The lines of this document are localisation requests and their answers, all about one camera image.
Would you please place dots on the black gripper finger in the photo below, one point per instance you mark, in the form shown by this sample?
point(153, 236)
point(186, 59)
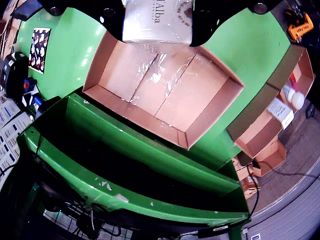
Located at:
point(207, 25)
point(87, 15)

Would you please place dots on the white d'Alba carton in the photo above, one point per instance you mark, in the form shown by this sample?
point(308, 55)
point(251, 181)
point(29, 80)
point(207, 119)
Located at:
point(150, 27)

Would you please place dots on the shallow cardboard tray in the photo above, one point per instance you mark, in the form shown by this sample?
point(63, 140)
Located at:
point(200, 100)

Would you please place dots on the divided cardboard box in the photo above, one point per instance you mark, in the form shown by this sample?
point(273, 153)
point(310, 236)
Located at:
point(257, 110)

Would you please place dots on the black box device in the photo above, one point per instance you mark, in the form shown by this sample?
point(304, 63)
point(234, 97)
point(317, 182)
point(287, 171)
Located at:
point(47, 106)

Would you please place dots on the small open cardboard box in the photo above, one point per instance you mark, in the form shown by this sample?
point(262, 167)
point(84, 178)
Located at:
point(271, 160)

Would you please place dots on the printed brown cardboard box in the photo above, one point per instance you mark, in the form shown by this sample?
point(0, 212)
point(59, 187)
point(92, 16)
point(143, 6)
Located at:
point(246, 185)

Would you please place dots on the black patterned card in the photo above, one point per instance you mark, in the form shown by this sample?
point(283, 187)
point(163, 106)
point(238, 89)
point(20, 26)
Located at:
point(40, 50)

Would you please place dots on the dark blue flat panel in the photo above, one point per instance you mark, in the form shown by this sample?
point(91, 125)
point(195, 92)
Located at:
point(25, 11)

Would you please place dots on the blue red small object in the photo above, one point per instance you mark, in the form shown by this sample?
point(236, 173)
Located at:
point(30, 84)

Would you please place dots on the yellow labelled object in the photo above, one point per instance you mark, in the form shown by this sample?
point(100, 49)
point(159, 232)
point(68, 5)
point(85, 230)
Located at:
point(301, 26)

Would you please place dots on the black rounded pouch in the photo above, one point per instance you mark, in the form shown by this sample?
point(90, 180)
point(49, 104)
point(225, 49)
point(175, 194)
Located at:
point(15, 75)

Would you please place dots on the white printed small carton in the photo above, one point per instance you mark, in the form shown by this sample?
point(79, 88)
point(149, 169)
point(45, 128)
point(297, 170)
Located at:
point(280, 111)

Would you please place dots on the white plastic bottle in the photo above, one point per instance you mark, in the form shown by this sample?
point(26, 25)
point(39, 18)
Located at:
point(297, 100)

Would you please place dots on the white printed paper sheet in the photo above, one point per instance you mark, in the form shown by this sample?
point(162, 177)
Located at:
point(7, 110)
point(15, 145)

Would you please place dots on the green metal rack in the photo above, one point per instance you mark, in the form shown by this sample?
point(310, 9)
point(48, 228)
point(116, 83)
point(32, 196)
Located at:
point(125, 170)

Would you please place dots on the black power brick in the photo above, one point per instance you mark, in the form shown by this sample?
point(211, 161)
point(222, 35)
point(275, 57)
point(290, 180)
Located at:
point(212, 231)

